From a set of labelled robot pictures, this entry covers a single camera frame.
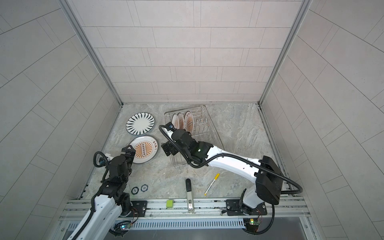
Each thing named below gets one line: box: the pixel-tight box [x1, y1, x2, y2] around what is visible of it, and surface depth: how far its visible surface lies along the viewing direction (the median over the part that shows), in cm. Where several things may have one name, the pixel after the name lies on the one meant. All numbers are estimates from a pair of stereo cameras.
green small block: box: [166, 199, 174, 208], surface depth 75 cm
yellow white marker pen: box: [204, 173, 221, 196], surface depth 82 cm
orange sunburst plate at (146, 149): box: [129, 135, 159, 164], surface depth 93 cm
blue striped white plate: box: [125, 112, 156, 136], surface depth 104 cm
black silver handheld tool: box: [185, 178, 195, 213], surface depth 74 cm
